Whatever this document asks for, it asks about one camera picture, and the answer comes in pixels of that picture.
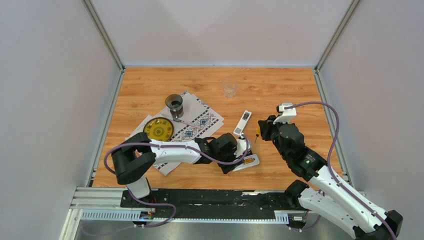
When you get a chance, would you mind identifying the clear drinking glass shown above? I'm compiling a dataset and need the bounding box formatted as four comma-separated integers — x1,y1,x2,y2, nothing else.
221,77,239,98

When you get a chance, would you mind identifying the white slim remote control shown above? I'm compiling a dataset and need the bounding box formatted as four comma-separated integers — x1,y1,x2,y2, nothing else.
233,110,252,137

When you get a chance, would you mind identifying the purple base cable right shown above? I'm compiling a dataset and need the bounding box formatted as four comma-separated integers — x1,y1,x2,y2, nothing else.
286,215,322,232

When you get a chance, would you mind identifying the yellow handled screwdriver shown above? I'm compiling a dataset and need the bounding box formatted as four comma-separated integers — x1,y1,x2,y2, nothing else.
254,127,261,143

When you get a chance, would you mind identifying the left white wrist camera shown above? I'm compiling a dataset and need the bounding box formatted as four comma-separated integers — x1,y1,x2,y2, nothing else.
234,137,252,159

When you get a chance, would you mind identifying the white remote battery bay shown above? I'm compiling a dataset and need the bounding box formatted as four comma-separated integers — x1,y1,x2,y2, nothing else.
232,154,260,172

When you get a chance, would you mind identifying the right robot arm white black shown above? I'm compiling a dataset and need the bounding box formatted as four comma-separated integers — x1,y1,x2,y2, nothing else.
258,115,403,240

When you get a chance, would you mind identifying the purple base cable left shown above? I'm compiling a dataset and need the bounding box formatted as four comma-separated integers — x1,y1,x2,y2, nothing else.
127,188,177,228

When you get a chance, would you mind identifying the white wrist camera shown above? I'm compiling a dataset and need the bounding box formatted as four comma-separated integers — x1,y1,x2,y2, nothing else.
273,102,297,125
234,137,252,159

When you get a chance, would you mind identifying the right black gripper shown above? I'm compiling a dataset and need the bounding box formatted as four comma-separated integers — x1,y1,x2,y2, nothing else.
258,115,289,162

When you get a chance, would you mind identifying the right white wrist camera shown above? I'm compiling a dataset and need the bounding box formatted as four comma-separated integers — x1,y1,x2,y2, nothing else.
273,102,297,125

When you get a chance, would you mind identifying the yellow black plate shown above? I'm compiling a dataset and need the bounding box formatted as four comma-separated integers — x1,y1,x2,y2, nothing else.
143,117,175,142

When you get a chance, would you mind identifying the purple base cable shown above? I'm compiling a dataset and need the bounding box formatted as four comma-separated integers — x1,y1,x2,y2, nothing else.
286,215,322,232
127,188,177,228

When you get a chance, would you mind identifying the patterned white placemat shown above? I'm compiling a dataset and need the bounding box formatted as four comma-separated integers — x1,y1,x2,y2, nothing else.
125,91,224,176

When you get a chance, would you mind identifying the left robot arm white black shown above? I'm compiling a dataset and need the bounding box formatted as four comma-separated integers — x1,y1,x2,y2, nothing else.
105,132,251,208

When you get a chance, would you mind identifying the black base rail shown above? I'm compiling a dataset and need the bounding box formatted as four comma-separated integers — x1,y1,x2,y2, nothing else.
119,188,311,220

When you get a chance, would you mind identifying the dark smoked glass cup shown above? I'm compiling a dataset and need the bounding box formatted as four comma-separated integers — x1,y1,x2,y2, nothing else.
165,94,184,119

